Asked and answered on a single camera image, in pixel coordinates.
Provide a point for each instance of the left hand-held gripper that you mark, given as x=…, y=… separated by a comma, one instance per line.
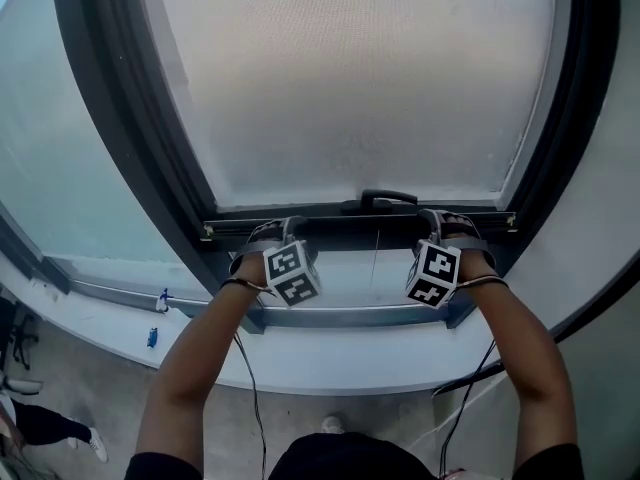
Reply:
x=292, y=273

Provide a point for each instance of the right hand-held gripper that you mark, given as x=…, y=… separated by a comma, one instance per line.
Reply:
x=435, y=273

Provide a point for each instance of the person's right forearm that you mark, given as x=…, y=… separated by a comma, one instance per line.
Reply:
x=535, y=378

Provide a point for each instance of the person's left forearm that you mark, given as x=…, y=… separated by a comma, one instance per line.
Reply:
x=200, y=383

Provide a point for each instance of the white plastic panel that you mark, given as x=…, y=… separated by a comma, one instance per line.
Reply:
x=325, y=358

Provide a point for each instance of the dark framed window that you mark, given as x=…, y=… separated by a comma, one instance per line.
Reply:
x=110, y=118

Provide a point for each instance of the person's right hand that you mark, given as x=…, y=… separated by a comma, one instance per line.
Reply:
x=475, y=265

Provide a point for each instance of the person's left hand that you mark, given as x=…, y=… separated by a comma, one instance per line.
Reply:
x=252, y=270

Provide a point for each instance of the clear spray bottle blue trigger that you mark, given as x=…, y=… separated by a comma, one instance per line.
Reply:
x=164, y=302

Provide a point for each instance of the small blue object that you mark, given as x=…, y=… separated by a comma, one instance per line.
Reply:
x=152, y=338

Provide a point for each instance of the person's left white shoe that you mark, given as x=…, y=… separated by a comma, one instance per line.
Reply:
x=332, y=424

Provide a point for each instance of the person's black shirt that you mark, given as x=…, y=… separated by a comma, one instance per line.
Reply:
x=350, y=458

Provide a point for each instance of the black office chair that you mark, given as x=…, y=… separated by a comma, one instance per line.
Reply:
x=20, y=333

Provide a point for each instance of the grey white rounded device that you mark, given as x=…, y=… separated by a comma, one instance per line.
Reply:
x=22, y=385

